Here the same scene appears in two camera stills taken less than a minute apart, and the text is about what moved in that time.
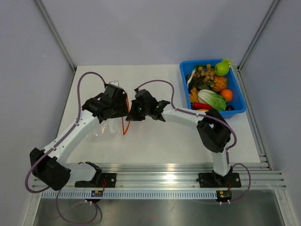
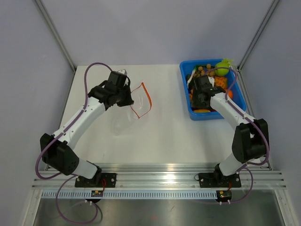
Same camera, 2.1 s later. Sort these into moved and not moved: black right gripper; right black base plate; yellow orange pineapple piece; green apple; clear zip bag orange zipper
Moved: clear zip bag orange zipper; black right gripper
Not moved: green apple; right black base plate; yellow orange pineapple piece
